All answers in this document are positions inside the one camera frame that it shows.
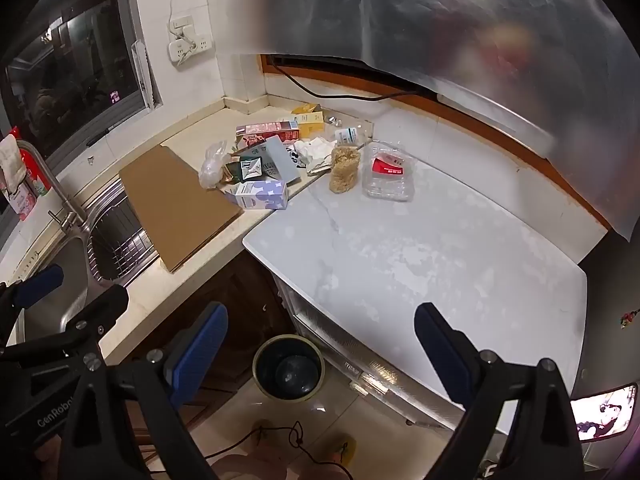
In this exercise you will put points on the lit phone screen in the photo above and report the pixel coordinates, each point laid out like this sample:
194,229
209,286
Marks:
605,412

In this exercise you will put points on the dark round trash bin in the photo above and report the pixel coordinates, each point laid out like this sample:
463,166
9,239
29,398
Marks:
287,375

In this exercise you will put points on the black white printed wrapper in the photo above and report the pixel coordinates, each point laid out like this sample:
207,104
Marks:
295,157

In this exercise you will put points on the stainless steel sink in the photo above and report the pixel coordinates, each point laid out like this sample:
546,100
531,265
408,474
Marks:
75,270

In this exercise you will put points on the yellow white box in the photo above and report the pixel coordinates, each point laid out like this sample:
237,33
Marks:
311,121

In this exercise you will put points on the dark green packet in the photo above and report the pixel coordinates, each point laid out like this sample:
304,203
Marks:
250,167

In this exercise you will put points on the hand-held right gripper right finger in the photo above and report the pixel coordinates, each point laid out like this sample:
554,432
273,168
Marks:
440,352

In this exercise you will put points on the red bottle by window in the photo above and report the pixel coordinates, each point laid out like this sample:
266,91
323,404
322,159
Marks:
35,175

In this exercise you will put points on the small colourful wall ornament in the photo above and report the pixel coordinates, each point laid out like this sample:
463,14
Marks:
627,318

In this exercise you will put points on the clear plastic bag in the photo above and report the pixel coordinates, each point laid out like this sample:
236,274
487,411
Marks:
315,152
212,165

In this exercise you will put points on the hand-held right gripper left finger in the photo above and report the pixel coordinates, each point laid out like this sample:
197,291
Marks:
200,347

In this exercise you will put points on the grey box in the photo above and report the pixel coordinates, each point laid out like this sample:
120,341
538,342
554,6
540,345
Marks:
282,160

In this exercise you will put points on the translucent plastic sheet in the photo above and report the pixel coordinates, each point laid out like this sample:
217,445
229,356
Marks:
450,20

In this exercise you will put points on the dark glass window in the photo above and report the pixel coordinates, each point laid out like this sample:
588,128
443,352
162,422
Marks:
75,70

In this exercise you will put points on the brown cardboard sheet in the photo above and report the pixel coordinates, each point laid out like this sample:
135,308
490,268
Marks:
175,205

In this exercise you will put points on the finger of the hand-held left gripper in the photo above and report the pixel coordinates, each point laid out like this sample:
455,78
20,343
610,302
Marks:
40,280
107,305

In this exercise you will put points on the white wall switch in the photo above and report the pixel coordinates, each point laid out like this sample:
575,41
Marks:
180,23

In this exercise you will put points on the white wall socket strip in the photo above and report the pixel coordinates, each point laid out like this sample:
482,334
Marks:
189,48

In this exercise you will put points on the white purple carton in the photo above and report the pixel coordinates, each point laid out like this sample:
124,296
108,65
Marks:
262,195

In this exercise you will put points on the clear container red label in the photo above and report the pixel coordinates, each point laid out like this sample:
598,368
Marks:
387,165

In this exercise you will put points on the brown noodle bag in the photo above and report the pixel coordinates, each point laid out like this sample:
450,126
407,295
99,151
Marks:
345,167

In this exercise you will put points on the yellow snack packet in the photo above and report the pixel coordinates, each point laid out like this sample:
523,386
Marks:
306,108

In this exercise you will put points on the pink carton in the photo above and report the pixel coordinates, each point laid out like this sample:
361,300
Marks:
267,132

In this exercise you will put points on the silver foil wrapper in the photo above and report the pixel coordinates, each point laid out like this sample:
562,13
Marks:
332,121

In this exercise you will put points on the clear plastic bottle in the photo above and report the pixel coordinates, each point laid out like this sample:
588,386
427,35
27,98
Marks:
350,135

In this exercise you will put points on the yellow slipper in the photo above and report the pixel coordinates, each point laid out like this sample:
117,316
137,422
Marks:
345,447

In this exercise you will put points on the stainless steel faucet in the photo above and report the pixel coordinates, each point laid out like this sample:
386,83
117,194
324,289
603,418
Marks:
55,185

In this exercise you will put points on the red white hanging cloth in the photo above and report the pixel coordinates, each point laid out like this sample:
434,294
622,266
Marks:
11,160

